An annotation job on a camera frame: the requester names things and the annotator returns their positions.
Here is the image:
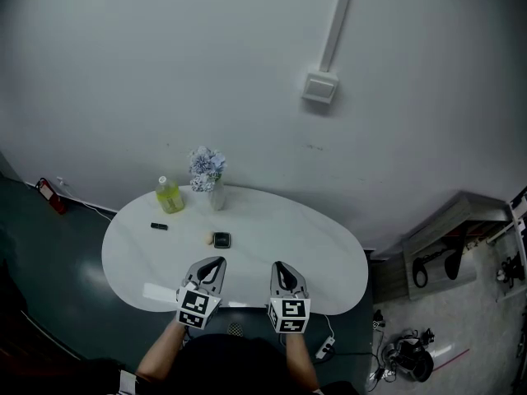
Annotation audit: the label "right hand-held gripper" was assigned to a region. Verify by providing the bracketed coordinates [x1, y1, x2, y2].
[267, 260, 311, 334]

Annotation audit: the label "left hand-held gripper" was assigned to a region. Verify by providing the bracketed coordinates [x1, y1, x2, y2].
[175, 255, 228, 331]

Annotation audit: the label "person's right forearm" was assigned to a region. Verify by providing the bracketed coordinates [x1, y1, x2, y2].
[283, 331, 320, 390]

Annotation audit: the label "person's left forearm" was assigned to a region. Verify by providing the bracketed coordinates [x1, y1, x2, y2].
[135, 321, 189, 382]

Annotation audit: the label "white kidney-shaped table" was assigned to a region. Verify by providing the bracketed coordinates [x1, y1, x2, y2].
[101, 184, 370, 316]

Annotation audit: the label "white power strip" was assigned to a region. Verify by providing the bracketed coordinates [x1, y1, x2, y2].
[315, 336, 337, 360]

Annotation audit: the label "white ribbed vase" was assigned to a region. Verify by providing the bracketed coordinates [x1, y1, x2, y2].
[208, 178, 226, 212]

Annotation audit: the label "green drink bottle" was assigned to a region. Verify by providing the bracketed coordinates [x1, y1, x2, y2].
[155, 175, 186, 215]

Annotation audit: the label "person's black clothing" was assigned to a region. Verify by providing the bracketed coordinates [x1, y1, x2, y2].
[82, 333, 359, 395]

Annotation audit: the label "blue artificial flowers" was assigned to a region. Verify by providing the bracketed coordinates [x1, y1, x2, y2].
[188, 146, 227, 193]

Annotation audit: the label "black wheeled floor robot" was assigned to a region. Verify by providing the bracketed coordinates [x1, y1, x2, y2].
[380, 328, 436, 383]

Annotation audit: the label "black tapered stand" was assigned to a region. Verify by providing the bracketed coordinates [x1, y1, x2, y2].
[444, 224, 469, 281]

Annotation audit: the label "red fire extinguisher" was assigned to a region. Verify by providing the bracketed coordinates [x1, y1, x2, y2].
[35, 177, 68, 216]

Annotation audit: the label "grey shelf cabinet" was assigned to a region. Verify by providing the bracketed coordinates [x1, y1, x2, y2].
[401, 191, 511, 302]

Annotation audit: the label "red floor tape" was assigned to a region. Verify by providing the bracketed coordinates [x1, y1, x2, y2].
[431, 347, 470, 372]

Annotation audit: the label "dark wooden furniture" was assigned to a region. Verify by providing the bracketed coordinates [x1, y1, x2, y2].
[0, 314, 83, 369]

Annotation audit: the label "white shelf rack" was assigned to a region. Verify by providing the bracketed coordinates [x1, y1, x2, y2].
[487, 191, 527, 302]

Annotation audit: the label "black loop strap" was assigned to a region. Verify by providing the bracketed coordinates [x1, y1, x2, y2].
[412, 249, 448, 289]

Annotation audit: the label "white wall cable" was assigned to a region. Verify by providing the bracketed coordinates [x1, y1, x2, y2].
[61, 183, 114, 221]

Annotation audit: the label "white wall switch box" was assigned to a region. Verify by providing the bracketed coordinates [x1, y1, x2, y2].
[301, 70, 340, 105]

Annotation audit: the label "white wall cable conduit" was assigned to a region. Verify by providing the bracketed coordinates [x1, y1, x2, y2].
[319, 0, 357, 74]

